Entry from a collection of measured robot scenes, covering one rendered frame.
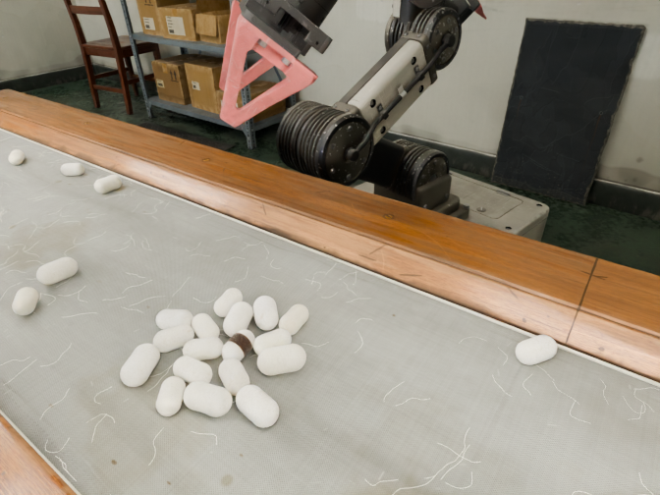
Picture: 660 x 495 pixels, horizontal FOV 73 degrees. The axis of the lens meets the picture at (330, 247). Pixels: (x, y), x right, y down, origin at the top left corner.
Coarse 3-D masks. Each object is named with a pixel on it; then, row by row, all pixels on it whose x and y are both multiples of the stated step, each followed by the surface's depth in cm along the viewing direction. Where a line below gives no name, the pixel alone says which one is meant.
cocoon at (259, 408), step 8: (240, 392) 32; (248, 392) 32; (256, 392) 32; (264, 392) 32; (240, 400) 32; (248, 400) 31; (256, 400) 31; (264, 400) 31; (272, 400) 31; (240, 408) 32; (248, 408) 31; (256, 408) 31; (264, 408) 31; (272, 408) 31; (248, 416) 31; (256, 416) 31; (264, 416) 30; (272, 416) 31; (256, 424) 31; (264, 424) 31; (272, 424) 31
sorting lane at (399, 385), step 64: (0, 192) 64; (64, 192) 63; (128, 192) 63; (0, 256) 50; (64, 256) 50; (128, 256) 50; (192, 256) 49; (256, 256) 49; (320, 256) 49; (0, 320) 41; (64, 320) 41; (128, 320) 41; (320, 320) 41; (384, 320) 40; (448, 320) 40; (0, 384) 35; (64, 384) 35; (256, 384) 35; (320, 384) 35; (384, 384) 35; (448, 384) 34; (512, 384) 34; (576, 384) 34; (640, 384) 34; (64, 448) 31; (128, 448) 31; (192, 448) 30; (256, 448) 30; (320, 448) 30; (384, 448) 30; (448, 448) 30; (512, 448) 30; (576, 448) 30; (640, 448) 30
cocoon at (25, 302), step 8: (24, 288) 42; (32, 288) 43; (16, 296) 42; (24, 296) 42; (32, 296) 42; (16, 304) 41; (24, 304) 41; (32, 304) 42; (16, 312) 41; (24, 312) 41
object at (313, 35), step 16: (256, 0) 32; (272, 0) 32; (288, 0) 34; (304, 0) 34; (320, 0) 35; (336, 0) 36; (288, 16) 37; (304, 16) 33; (320, 16) 36; (288, 32) 38; (304, 32) 37; (320, 32) 34; (320, 48) 34
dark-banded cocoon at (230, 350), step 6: (240, 330) 37; (246, 330) 37; (252, 336) 37; (228, 342) 36; (252, 342) 37; (222, 348) 36; (228, 348) 36; (234, 348) 36; (240, 348) 36; (222, 354) 36; (228, 354) 36; (234, 354) 36; (240, 354) 36
